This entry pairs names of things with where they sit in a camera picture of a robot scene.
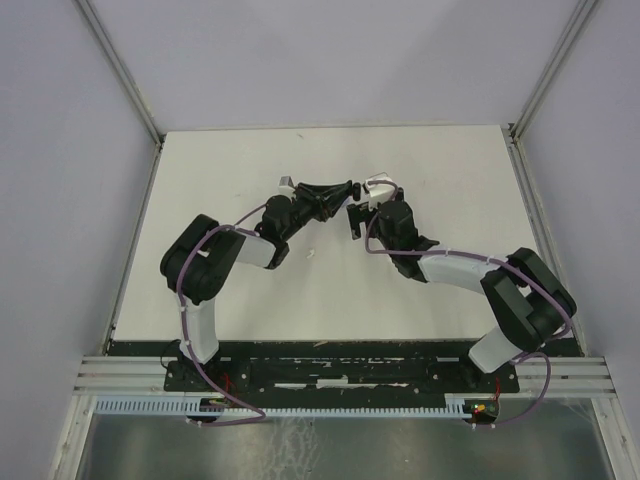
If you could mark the white slotted cable duct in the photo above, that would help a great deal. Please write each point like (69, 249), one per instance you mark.
(205, 407)

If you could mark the aluminium front rail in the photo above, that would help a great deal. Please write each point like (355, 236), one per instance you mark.
(570, 378)

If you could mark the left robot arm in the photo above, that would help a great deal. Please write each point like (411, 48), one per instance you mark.
(198, 263)

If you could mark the aluminium frame post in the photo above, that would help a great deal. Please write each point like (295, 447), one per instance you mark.
(574, 28)
(125, 79)

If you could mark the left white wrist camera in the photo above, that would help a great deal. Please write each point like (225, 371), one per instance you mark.
(286, 185)

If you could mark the black round charging case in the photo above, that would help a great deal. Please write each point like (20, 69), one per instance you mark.
(356, 191)

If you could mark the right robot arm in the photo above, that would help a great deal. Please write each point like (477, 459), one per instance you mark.
(530, 304)

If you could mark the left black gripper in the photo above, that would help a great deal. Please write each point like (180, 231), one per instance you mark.
(325, 199)

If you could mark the left aluminium frame post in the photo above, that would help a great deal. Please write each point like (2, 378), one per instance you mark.
(125, 79)

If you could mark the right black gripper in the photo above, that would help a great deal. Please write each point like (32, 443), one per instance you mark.
(357, 213)

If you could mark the right controller board with LEDs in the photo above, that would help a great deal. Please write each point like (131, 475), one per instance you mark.
(484, 412)

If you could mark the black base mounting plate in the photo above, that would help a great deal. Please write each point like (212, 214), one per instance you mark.
(278, 374)

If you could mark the right aluminium frame post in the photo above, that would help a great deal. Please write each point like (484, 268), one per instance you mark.
(574, 28)

